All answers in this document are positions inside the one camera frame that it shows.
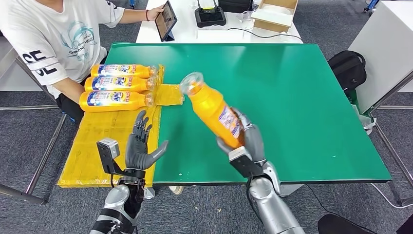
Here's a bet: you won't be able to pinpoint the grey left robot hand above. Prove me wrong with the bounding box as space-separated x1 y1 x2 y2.
125 110 169 171

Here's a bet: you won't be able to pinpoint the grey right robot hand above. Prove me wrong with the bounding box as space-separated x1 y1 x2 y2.
216 108 267 164

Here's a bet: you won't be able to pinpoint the person's left hand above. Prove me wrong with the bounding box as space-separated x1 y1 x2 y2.
147 4 165 21

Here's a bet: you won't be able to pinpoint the orange detergent bottle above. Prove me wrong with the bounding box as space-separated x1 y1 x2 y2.
84 75 159 93
79 91 155 113
91 64 159 79
179 71 246 149

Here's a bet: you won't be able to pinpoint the black tablet on stand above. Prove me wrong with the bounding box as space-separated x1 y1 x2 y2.
154 0 178 42

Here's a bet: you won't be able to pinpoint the white desk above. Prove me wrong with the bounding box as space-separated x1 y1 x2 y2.
135 0 304 44

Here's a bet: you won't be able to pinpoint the yellow taped board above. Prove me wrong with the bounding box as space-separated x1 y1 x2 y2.
57 64 185 189

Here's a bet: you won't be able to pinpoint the black router with antennas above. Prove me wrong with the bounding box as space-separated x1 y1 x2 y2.
194 0 227 28

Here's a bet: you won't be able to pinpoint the green top table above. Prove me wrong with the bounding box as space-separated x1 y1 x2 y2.
104 42 393 198

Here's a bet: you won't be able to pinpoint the black bag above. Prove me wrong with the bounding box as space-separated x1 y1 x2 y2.
218 0 253 14

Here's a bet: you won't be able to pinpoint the person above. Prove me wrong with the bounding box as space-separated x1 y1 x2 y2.
318 214 413 234
0 0 165 123

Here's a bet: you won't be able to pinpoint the cardboard box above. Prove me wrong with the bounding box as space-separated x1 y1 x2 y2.
251 0 299 33

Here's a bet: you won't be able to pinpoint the white plastic bag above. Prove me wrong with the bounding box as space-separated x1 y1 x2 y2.
352 103 377 135

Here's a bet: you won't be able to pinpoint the white foam sheet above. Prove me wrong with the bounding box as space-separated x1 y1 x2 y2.
251 4 294 27

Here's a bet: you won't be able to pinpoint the black backpack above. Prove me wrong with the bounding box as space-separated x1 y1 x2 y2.
327 50 368 96

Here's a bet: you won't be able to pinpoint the white table, metal legs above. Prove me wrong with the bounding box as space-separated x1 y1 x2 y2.
348 0 413 207
0 35 81 206

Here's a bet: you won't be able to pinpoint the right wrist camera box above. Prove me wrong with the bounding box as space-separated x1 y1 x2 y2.
228 146 263 179

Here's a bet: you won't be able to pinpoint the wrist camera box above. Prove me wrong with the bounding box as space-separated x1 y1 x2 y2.
228 146 263 179
96 138 125 176

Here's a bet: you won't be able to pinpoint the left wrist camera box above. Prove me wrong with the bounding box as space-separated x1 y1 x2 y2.
96 138 125 176

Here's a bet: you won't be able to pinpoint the black floor cable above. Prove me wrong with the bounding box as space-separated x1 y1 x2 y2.
304 185 376 234

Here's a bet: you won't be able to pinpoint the white cable bundle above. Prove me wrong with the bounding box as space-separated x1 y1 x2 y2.
237 11 254 23

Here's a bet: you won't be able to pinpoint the white floor cable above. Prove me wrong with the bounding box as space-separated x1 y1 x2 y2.
371 183 413 210

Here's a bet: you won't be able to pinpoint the blue wheeled frame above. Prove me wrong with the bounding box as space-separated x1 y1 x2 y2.
363 0 381 14

